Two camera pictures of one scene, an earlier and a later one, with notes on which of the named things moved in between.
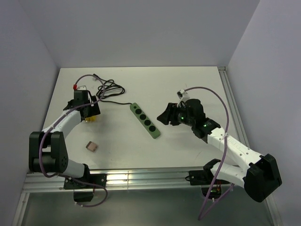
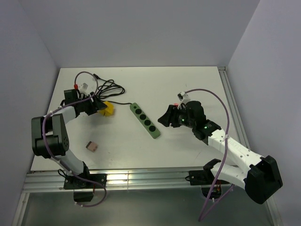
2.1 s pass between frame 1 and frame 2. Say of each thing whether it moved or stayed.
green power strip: stayed
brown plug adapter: stayed
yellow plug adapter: moved
